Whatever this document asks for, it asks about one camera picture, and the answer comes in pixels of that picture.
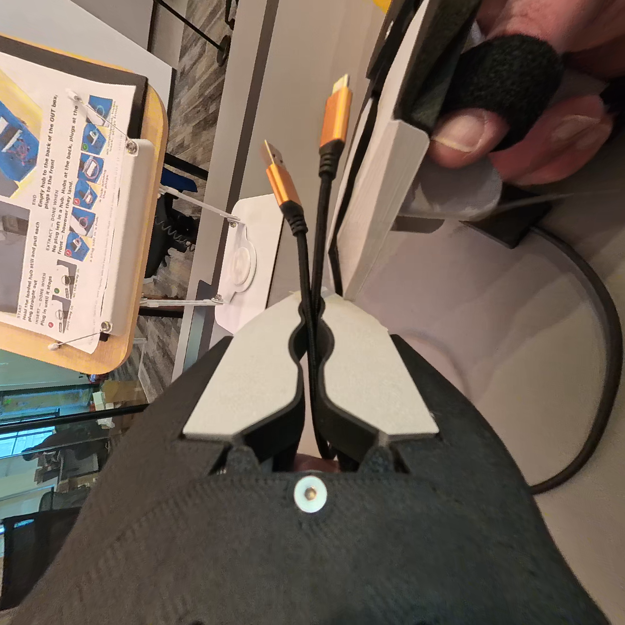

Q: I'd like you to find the black office chair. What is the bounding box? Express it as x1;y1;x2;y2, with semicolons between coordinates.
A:
146;195;202;285

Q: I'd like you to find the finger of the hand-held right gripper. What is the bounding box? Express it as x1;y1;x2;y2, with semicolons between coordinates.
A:
328;0;434;301

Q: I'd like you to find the black pole stand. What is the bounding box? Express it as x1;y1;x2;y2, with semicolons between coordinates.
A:
154;0;235;66

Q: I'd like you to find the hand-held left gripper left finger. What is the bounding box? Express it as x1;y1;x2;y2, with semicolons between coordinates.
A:
182;291;307;461

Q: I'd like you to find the coiled cable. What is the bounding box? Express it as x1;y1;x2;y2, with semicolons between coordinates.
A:
155;210;198;242

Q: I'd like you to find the orange-plug braided usb cable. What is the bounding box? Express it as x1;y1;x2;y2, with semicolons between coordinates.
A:
259;73;353;460

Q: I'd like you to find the wooden board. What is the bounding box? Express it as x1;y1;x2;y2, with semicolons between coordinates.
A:
0;34;169;376

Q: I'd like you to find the black backing sheet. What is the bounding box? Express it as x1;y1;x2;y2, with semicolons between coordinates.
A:
0;34;148;140

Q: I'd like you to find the person's right hand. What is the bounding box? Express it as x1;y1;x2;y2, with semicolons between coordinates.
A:
430;0;625;186

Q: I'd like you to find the white desk stand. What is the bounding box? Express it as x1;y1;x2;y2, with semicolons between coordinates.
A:
100;138;285;339

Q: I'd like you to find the black hub cable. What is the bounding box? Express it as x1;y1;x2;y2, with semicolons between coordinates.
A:
525;227;623;494

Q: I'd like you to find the black usb hub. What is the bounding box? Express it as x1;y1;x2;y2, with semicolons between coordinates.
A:
459;188;553;251

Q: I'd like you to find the blue cloth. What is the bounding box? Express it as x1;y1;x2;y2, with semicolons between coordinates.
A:
162;165;197;194

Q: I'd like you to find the printed instruction sheet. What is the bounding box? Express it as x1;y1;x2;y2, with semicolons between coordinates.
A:
0;51;137;354

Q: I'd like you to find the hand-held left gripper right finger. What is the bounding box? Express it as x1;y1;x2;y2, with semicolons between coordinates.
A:
315;290;440;470

